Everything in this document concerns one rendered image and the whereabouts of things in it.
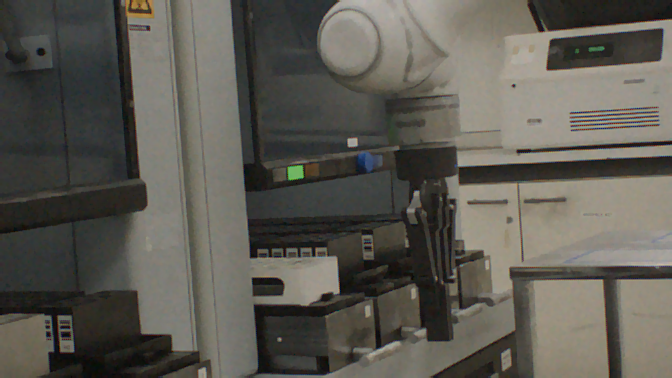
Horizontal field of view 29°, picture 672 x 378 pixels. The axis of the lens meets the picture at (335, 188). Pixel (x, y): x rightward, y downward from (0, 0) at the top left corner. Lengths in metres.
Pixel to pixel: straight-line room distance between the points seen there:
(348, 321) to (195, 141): 0.31
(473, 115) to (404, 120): 3.13
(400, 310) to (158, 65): 0.54
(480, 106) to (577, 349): 1.09
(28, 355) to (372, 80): 0.45
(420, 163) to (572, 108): 2.38
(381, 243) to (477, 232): 2.11
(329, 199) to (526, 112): 1.78
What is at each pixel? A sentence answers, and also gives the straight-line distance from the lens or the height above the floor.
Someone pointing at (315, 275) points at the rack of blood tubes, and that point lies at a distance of 1.65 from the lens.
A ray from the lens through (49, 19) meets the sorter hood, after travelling 1.30.
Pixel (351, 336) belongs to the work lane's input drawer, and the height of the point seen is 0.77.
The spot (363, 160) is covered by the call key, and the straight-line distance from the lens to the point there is 1.84.
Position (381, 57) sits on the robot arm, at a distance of 1.36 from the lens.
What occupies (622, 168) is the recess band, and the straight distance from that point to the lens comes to 3.93.
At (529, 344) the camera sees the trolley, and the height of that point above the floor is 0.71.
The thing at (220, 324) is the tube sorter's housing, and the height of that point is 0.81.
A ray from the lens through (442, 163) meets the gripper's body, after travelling 1.56.
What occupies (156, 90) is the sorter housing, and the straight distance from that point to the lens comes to 1.46.
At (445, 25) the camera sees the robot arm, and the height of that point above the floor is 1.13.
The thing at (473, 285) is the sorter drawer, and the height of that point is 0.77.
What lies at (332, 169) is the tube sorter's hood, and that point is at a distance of 1.77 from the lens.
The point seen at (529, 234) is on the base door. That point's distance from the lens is 3.98.
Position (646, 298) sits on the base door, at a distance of 3.91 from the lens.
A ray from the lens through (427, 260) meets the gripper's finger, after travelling 1.56.
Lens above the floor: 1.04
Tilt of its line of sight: 3 degrees down
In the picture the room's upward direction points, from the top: 4 degrees counter-clockwise
